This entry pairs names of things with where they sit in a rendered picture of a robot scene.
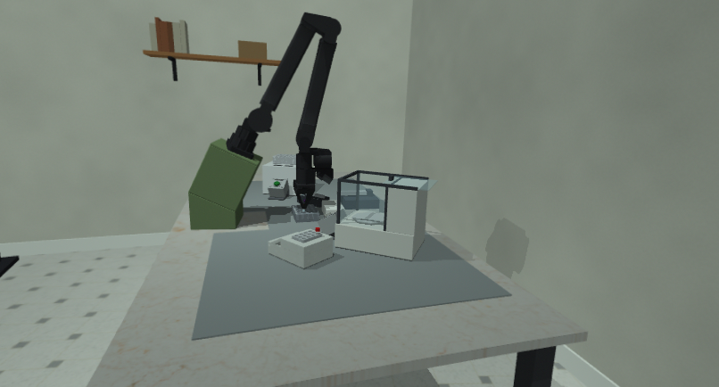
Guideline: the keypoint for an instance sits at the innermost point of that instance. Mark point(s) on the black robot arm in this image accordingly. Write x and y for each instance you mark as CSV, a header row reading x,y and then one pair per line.
x,y
260,120

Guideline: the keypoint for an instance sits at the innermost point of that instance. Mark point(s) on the grey bench mat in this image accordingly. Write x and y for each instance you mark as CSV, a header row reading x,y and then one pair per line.
x,y
247,289

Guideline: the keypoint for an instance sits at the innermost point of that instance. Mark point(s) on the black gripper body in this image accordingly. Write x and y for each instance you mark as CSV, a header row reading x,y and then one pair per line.
x,y
299,182

